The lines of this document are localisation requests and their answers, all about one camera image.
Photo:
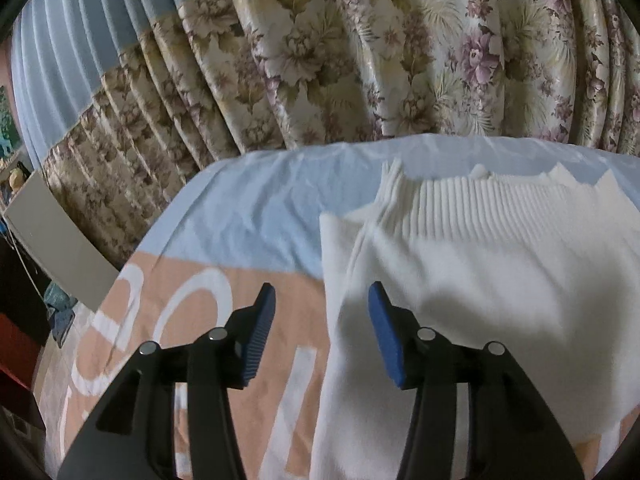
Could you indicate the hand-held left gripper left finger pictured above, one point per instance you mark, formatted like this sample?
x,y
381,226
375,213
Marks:
x,y
257,340

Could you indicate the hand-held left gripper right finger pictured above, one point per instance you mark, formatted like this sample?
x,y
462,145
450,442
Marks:
x,y
385,335

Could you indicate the white knit sweater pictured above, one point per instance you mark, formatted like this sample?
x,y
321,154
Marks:
x,y
500,270

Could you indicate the orange and blue printed blanket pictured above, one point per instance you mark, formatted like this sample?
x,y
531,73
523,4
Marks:
x,y
240,210

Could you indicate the blue cloth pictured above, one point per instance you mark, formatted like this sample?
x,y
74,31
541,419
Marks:
x,y
60,315

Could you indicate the white board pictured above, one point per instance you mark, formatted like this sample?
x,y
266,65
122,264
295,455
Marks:
x,y
55,235

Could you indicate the dark cabinet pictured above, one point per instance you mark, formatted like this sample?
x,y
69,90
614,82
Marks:
x,y
20,290

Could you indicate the blue and floral curtain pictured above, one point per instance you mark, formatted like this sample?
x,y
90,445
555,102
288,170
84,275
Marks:
x,y
350,50

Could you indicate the yellow toy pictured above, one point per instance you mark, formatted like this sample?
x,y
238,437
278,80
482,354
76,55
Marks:
x,y
15,180

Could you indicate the green wall poster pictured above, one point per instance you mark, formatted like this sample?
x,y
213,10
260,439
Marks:
x,y
9,125

